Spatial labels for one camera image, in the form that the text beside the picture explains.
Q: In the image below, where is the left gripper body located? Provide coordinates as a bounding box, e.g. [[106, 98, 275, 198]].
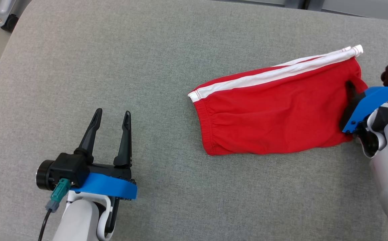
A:
[[88, 162, 133, 182]]

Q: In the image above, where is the grey caster leg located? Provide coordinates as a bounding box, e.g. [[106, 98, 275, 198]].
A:
[[0, 0, 32, 32]]

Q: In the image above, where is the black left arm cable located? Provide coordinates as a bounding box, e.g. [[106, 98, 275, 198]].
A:
[[38, 208, 53, 241]]

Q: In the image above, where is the red basketball shorts white stripe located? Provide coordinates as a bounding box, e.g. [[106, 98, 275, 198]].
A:
[[187, 45, 369, 156]]

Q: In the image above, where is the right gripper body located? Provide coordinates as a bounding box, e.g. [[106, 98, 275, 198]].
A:
[[354, 103, 388, 159]]

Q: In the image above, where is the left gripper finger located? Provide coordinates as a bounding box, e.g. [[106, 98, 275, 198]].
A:
[[113, 110, 133, 167], [74, 107, 103, 163]]

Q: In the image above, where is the teal cable connector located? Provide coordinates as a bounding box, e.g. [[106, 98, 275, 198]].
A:
[[45, 178, 72, 213]]

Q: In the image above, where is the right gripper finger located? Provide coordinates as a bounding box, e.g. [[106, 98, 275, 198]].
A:
[[339, 80, 366, 132]]

